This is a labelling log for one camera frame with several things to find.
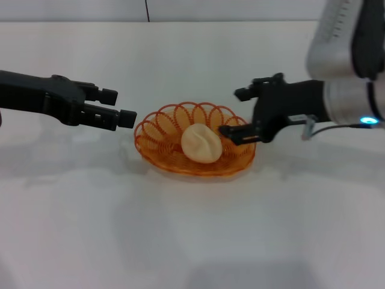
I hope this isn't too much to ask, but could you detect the orange woven plastic basket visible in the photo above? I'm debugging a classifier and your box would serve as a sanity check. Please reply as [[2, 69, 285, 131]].
[[134, 101, 257, 176]]

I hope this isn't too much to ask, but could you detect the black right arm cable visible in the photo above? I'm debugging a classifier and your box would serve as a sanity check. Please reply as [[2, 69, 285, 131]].
[[312, 122, 363, 133]]

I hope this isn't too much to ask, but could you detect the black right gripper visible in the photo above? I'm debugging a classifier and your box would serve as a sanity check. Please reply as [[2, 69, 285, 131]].
[[218, 72, 327, 146]]

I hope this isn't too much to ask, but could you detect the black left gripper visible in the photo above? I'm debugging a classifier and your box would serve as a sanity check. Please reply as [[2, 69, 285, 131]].
[[0, 69, 138, 132]]

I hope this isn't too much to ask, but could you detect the beige steamed bun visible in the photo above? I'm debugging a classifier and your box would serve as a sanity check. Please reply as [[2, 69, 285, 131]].
[[180, 123, 223, 164]]

